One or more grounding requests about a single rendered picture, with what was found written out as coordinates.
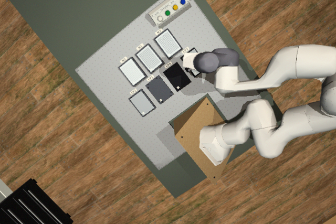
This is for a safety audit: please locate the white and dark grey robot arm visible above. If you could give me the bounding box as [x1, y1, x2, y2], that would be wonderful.
[183, 44, 336, 166]

